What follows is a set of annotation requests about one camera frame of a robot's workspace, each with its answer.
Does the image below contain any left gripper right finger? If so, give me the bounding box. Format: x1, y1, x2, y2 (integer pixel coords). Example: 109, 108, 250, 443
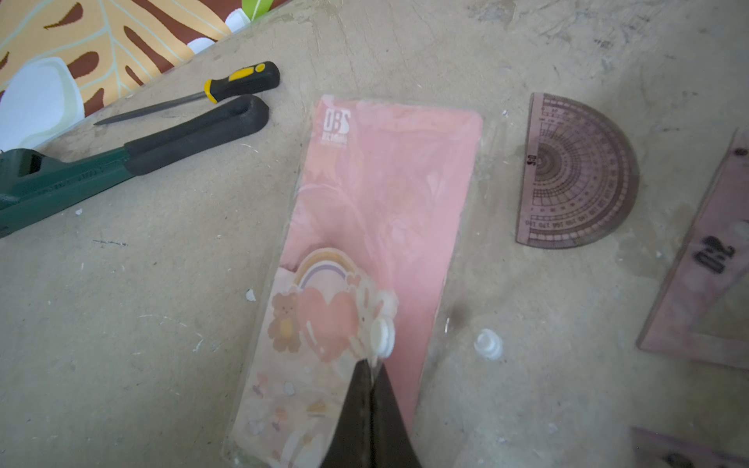
371, 366, 422, 468

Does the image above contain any green pipe wrench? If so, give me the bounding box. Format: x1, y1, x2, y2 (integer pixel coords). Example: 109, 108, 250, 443
1, 96, 270, 237

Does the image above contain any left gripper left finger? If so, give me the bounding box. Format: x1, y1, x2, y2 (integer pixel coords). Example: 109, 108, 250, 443
320, 360, 373, 468

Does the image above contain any yellow black screwdriver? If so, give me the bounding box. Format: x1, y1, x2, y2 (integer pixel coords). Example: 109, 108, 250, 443
95, 62, 281, 126

